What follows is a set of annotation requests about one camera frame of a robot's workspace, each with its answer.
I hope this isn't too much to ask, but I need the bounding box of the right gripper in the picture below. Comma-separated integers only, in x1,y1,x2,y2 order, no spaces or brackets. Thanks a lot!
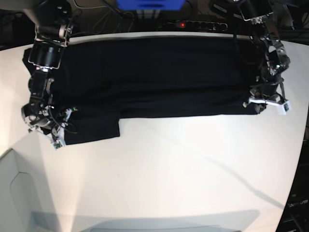
21,103,78,143

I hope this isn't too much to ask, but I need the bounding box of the black power strip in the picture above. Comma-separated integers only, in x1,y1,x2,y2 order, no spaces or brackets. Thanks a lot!
158,20,228,32

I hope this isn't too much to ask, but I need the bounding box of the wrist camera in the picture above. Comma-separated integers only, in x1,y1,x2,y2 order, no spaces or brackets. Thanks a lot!
51,140,66,150
277,101,291,115

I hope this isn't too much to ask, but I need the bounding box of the black T-shirt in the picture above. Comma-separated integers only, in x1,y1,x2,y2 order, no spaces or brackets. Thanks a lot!
23,33,268,145

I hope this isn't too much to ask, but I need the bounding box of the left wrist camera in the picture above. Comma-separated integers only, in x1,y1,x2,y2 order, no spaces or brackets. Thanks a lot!
277,101,291,115

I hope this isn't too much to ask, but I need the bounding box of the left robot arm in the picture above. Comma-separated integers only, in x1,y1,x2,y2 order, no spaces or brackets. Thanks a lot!
233,0,291,115

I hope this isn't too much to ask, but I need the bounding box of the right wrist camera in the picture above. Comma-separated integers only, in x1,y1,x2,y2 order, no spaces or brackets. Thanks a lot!
51,140,66,150

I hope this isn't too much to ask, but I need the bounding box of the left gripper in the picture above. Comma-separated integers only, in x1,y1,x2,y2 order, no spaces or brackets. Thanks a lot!
243,79,286,109

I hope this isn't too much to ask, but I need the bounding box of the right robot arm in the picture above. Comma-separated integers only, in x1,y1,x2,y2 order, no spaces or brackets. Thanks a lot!
21,0,73,149

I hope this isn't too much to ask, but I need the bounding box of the blue box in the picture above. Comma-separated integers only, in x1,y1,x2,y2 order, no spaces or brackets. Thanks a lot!
116,0,185,11

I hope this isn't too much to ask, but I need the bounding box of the white storage bin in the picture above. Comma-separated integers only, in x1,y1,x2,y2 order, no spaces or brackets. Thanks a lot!
0,149,62,232

